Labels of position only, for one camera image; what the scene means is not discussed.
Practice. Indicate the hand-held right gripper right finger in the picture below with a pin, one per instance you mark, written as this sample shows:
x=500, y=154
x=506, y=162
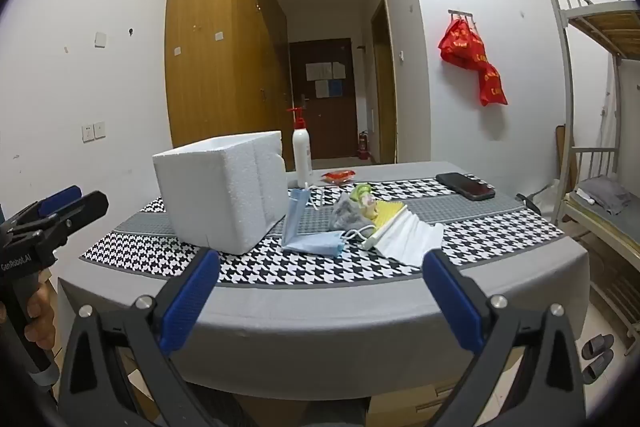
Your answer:
x=455, y=302

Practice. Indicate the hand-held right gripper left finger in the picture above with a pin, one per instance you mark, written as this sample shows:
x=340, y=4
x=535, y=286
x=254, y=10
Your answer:
x=192, y=302

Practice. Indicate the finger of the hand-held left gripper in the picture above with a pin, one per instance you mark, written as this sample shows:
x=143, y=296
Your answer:
x=60, y=199
x=85, y=208

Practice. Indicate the white foam box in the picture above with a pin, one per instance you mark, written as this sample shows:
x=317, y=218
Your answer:
x=215, y=197

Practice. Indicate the blue white plastic packet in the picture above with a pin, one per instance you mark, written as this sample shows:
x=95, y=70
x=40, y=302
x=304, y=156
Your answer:
x=295, y=214

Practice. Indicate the blue face mask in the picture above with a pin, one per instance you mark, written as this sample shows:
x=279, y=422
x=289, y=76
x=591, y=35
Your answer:
x=320, y=243

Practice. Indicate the grey sock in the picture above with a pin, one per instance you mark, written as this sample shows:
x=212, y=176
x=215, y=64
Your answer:
x=345, y=214

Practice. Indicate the green yellow packet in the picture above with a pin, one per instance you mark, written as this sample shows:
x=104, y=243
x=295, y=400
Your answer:
x=361, y=194

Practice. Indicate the person's left hand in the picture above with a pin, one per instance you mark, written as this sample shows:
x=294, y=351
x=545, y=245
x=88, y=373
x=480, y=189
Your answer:
x=41, y=314

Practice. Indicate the grey houndstooth table cloth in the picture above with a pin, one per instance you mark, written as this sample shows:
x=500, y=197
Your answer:
x=300, y=322

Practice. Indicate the cardboard box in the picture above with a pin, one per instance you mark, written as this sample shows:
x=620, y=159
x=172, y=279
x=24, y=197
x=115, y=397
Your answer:
x=410, y=407

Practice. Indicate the black smartphone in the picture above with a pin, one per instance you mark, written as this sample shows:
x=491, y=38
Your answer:
x=465, y=186

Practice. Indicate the black clip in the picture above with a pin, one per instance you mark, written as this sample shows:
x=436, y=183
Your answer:
x=529, y=203

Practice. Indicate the grey slipper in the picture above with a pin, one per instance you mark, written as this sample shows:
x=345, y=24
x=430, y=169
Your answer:
x=597, y=343
x=597, y=368

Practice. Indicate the red snack packet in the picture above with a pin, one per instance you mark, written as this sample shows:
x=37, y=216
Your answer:
x=338, y=177

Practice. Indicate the wooden board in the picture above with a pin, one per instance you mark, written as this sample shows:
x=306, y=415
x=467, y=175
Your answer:
x=562, y=157

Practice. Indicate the red fire extinguisher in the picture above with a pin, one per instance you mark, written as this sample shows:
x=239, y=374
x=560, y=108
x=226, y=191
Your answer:
x=362, y=147

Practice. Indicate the white pump bottle red top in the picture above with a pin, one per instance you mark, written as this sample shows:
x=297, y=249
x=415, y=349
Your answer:
x=301, y=157

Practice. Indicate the grey folded clothes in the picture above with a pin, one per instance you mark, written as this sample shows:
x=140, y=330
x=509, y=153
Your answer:
x=602, y=194

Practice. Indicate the wooden wardrobe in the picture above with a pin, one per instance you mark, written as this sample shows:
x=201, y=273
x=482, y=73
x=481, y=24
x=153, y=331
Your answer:
x=215, y=57

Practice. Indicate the dark brown door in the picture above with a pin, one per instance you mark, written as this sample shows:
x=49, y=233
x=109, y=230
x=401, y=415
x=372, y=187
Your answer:
x=330, y=122

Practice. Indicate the blue paper notice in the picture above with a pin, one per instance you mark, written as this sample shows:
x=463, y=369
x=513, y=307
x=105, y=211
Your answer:
x=336, y=88

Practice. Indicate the small white paper notice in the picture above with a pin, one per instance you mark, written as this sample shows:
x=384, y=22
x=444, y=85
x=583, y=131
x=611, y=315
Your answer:
x=321, y=89

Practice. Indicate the red bag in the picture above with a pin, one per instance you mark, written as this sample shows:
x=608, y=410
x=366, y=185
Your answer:
x=467, y=52

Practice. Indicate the narrow white paper notice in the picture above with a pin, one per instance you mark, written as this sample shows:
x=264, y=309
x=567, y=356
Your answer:
x=339, y=69

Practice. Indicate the large white paper notice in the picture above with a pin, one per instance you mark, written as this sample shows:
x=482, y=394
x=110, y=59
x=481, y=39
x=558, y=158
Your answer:
x=318, y=71

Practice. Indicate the metal bunk bed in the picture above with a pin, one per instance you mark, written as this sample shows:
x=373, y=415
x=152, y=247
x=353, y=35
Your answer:
x=605, y=24

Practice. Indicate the white wall socket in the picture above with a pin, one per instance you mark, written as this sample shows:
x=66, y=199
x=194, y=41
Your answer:
x=88, y=133

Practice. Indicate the metal wall hook rack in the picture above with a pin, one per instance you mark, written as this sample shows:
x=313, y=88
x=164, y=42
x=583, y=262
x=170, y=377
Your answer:
x=460, y=13

